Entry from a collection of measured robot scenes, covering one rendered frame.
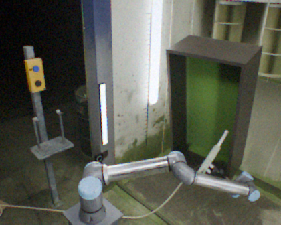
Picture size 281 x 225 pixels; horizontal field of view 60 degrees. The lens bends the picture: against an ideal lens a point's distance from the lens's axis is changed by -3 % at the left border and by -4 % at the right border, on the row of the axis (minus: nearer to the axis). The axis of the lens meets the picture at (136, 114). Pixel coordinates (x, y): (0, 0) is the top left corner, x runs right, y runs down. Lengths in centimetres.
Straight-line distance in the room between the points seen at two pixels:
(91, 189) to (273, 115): 230
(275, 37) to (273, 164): 136
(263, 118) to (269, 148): 37
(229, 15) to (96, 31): 156
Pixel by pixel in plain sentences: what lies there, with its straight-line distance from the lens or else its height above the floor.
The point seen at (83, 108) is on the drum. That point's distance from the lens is 312.
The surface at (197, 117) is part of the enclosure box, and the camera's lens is 256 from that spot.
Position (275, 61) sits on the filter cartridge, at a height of 142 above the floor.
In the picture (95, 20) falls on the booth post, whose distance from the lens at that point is 214.
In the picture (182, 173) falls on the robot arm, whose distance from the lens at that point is 169.
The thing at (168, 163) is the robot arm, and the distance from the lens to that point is 177.
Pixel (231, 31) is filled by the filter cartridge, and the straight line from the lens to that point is 309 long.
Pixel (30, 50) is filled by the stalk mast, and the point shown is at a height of 161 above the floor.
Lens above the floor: 202
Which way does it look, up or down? 26 degrees down
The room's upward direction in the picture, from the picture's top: 1 degrees clockwise
